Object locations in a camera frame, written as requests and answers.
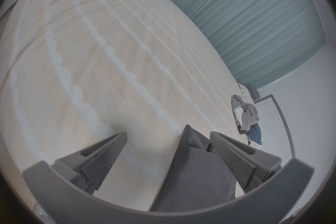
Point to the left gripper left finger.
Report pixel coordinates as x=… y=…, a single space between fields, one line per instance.
x=97 y=162

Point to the grey bedside table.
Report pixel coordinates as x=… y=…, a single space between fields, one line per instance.
x=254 y=91

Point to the bed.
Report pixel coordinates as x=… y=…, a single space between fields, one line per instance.
x=105 y=60

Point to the black T-shirt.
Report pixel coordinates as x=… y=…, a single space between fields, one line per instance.
x=194 y=181

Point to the pile of clothes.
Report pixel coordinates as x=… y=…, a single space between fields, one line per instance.
x=248 y=115

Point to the white printed pillow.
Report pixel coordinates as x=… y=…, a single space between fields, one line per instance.
x=244 y=91

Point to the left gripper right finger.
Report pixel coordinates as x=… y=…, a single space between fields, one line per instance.
x=244 y=162

